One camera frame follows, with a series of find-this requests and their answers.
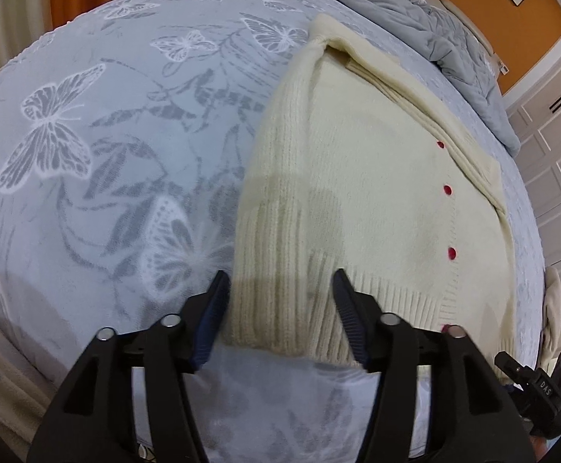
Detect grey duvet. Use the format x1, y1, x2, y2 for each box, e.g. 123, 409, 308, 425
318, 0, 522, 156

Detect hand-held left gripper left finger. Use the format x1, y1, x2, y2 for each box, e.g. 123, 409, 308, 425
27, 270, 233, 463

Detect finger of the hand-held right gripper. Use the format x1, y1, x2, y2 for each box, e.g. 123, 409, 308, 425
495, 352, 538, 387

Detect butterfly print bedspread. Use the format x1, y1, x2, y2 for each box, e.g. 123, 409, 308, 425
0, 0, 546, 463

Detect white panelled wardrobe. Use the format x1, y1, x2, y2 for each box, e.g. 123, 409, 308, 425
502, 24, 561, 333

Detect beige fluffy cloth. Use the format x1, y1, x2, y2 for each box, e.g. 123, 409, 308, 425
540, 267, 561, 363

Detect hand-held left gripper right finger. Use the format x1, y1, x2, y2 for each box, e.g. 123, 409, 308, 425
332, 269, 537, 463

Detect cream knit cardigan sweater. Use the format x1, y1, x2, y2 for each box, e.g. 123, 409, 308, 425
222, 14, 517, 372

